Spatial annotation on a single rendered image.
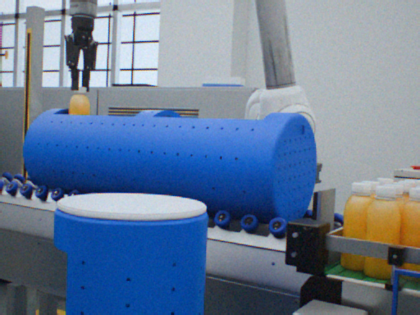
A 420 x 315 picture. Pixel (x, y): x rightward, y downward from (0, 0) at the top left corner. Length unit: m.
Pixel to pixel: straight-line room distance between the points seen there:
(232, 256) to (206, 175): 0.20
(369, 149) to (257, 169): 2.88
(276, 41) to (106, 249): 1.03
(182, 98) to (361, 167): 1.58
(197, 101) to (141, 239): 2.26
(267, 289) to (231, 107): 1.87
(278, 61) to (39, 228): 0.92
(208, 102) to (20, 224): 1.58
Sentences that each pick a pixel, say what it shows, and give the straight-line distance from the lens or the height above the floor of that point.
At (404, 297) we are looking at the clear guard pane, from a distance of 0.99.
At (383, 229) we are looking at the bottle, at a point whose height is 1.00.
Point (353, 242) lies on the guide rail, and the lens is 1.07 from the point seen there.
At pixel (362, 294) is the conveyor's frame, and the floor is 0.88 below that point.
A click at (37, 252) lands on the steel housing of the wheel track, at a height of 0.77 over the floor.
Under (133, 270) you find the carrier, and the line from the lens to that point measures 0.87.
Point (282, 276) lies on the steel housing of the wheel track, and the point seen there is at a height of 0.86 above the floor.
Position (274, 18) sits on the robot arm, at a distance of 1.71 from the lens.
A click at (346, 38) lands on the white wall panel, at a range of 4.15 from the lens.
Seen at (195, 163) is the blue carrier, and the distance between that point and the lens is 1.29.
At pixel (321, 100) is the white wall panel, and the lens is 4.13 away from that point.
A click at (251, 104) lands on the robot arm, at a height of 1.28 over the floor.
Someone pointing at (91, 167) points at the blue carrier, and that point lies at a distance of 1.52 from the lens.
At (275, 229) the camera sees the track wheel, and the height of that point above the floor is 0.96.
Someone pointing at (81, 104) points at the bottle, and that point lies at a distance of 1.73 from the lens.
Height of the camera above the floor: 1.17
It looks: 3 degrees down
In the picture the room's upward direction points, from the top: 3 degrees clockwise
